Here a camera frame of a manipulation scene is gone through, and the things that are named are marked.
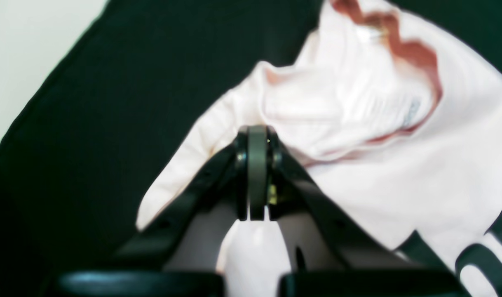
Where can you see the black table cloth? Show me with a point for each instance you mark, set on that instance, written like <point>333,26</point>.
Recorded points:
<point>78,160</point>

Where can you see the white side table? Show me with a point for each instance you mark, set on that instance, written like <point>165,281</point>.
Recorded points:
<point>34,36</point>

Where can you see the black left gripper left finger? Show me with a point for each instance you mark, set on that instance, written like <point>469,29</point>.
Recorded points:
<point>176,254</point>

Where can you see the pale pink T-shirt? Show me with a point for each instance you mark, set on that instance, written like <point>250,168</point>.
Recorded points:
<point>396,120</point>

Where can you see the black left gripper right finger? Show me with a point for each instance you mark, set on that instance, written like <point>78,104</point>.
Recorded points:
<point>331,255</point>

